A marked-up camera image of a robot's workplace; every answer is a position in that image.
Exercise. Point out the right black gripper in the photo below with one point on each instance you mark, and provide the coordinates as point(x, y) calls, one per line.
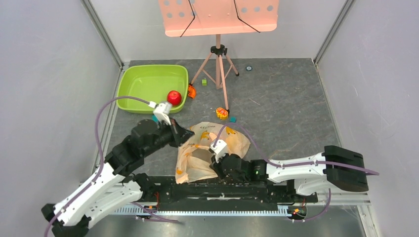
point(217, 164)

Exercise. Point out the red fake fruit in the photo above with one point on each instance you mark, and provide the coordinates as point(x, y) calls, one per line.
point(174, 97)

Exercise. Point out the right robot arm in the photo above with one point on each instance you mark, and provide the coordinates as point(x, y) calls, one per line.
point(334, 167)

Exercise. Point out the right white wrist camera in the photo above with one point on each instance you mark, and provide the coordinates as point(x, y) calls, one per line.
point(218, 149)

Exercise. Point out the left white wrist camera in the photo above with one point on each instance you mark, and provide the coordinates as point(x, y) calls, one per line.
point(161, 111)

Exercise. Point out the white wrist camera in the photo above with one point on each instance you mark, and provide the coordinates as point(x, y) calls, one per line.
point(218, 149)
point(161, 111)

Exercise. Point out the pink music stand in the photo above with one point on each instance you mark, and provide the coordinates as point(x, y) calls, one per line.
point(186, 18)

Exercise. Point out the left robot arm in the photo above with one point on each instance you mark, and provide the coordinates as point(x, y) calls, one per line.
point(113, 185)

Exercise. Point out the green plastic basin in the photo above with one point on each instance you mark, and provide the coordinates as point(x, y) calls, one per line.
point(155, 82)

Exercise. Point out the yellow red toy fruit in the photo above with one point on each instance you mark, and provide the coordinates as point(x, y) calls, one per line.
point(222, 113)

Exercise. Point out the orange toy by basin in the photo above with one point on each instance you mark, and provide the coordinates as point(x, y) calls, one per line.
point(191, 92)

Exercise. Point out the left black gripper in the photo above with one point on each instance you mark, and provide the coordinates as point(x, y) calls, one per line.
point(183, 134)

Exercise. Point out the translucent orange plastic bag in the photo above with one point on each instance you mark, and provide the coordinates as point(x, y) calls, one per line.
point(194, 157)

